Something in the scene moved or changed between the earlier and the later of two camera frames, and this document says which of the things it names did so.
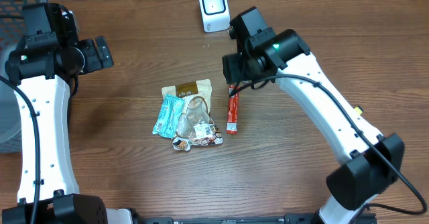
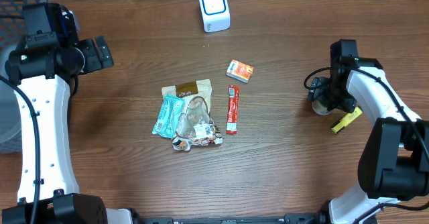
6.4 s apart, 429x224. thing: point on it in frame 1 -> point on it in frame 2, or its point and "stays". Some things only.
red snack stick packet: [232, 112] stays
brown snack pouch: [196, 127] stays
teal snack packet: [167, 123] stays
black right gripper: [234, 73] -> [348, 102]
